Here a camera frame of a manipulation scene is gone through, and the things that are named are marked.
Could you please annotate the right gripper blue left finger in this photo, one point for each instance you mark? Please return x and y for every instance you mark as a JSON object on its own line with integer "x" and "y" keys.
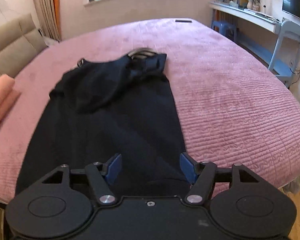
{"x": 112, "y": 168}

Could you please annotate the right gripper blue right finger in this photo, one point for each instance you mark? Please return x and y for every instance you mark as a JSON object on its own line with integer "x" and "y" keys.
{"x": 189, "y": 167}

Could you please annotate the navy hoodie with white stripes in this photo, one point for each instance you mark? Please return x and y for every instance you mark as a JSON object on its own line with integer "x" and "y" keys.
{"x": 100, "y": 109}

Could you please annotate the pink quilted bedspread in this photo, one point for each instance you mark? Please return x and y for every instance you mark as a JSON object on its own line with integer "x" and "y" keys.
{"x": 231, "y": 108}

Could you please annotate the blue plastic stool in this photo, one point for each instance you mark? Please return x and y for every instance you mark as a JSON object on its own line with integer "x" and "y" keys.
{"x": 226, "y": 29}

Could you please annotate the white box near headboard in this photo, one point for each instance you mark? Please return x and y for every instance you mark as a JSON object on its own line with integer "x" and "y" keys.
{"x": 49, "y": 41}

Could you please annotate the black remote on bed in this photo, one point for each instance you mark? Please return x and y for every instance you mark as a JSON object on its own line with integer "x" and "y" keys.
{"x": 183, "y": 21}

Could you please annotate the beige upholstered headboard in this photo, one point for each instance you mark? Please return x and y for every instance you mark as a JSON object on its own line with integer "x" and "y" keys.
{"x": 20, "y": 43}

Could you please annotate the light blue chair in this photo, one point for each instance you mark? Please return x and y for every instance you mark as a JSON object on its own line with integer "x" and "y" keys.
{"x": 286, "y": 55}

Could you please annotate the left beige orange curtain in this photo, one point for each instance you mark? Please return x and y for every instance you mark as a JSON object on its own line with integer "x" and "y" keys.
{"x": 48, "y": 12}

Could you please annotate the white wall desk shelf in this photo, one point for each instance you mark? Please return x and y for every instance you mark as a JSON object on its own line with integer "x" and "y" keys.
{"x": 261, "y": 21}

